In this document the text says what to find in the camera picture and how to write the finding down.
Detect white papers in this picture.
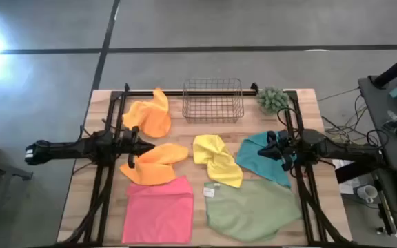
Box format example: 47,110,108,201
332,158,367,196

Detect tangled black cables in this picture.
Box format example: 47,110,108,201
317,87,389,149

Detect orange microfiber towel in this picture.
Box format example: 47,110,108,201
119,143,190,186
121,87,172,139

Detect dark wire basket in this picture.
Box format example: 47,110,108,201
182,78,245,124

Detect yellow microfiber towel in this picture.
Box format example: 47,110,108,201
192,134,244,189

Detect teal microfiber towel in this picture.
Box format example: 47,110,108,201
235,130,298,189

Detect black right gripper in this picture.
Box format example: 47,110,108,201
257,130,301,172

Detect black desk crossbar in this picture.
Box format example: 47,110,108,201
334,161,375,184

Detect black aluminium table frame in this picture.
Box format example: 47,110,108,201
59,82,352,247

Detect green microfiber towel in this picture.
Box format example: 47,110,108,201
203,178,303,243

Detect white mug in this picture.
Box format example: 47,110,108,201
356,184,379,205

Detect green potted artificial plant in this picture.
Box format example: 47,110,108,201
256,87,291,116

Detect pink microfiber towel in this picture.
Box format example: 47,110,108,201
121,176,195,245

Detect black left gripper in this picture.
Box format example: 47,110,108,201
115,125,156,169

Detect dark metal stand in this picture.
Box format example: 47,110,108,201
0,154,34,182

